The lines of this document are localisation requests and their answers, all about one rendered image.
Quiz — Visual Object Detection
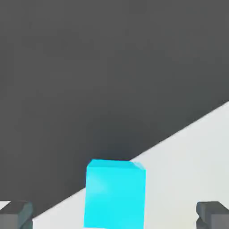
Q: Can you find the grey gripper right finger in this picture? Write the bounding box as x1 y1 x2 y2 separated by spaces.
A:
196 201 229 229

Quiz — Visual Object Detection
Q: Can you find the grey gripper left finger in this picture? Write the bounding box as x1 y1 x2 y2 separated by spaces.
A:
0 201 34 229

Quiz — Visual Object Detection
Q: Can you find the small cyan cube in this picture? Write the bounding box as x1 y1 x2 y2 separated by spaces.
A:
83 159 147 229

